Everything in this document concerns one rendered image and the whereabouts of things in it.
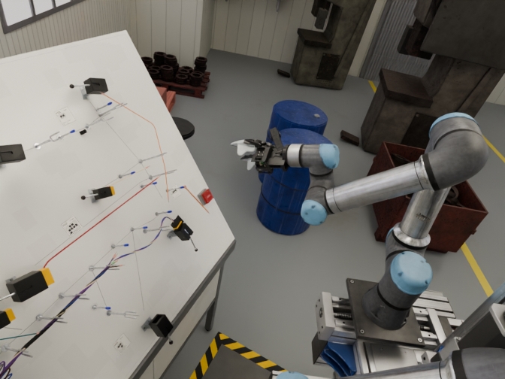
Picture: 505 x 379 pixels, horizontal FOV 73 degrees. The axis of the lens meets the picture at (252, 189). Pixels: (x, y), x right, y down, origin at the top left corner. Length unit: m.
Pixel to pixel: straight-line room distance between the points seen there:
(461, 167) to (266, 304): 1.91
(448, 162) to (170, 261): 1.01
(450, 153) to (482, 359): 0.49
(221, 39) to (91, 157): 5.97
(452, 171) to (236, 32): 6.32
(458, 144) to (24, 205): 1.14
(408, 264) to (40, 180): 1.12
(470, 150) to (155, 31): 5.34
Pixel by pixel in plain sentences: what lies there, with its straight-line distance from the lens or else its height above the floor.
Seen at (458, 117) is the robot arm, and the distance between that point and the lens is 1.06.
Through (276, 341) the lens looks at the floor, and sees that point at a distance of 2.46.
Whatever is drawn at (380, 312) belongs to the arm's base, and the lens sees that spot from 1.24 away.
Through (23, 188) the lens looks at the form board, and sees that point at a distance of 1.16.
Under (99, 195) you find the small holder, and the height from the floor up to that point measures 1.36.
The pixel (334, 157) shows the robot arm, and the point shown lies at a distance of 1.06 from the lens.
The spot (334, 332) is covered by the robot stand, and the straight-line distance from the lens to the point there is 1.27.
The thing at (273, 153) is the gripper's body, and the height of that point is 1.52.
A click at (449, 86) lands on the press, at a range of 4.44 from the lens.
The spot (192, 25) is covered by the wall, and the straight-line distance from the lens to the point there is 5.73.
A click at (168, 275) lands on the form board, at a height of 0.98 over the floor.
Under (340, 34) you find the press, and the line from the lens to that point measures 6.04.
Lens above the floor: 2.12
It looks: 38 degrees down
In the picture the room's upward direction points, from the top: 12 degrees clockwise
